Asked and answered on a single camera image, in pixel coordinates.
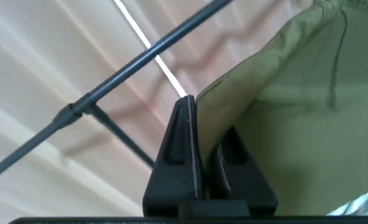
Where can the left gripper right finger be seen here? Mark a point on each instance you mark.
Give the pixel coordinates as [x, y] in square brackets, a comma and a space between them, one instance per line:
[243, 180]

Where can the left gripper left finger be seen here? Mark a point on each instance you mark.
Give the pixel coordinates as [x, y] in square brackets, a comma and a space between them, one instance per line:
[171, 183]

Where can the green printed shirt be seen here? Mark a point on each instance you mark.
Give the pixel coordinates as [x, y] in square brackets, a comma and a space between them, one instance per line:
[296, 124]

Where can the black clothes rack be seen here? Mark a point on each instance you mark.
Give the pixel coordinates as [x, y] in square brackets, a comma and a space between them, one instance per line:
[72, 110]

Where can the beige curtain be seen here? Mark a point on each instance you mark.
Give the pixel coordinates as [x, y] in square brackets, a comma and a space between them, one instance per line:
[47, 46]

